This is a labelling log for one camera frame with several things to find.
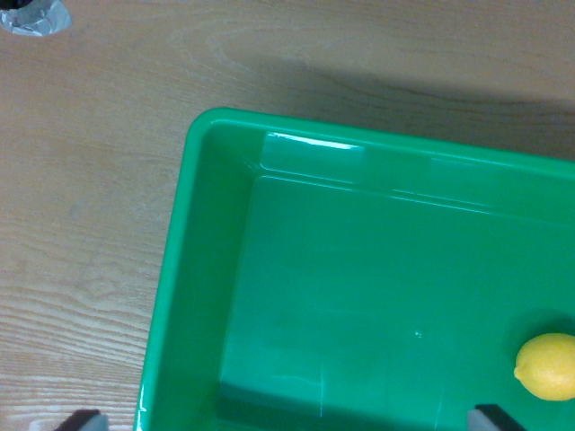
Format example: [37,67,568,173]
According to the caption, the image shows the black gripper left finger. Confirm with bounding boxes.
[55,409,111,431]

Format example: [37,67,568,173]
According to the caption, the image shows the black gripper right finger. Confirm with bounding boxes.
[466,403,527,431]

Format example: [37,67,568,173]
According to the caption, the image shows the yellow lemon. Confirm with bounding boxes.
[513,332,575,402]

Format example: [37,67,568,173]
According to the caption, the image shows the green plastic tray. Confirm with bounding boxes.
[132,106,575,431]

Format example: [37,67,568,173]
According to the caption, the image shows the clear plastic object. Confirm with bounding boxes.
[0,0,73,37]

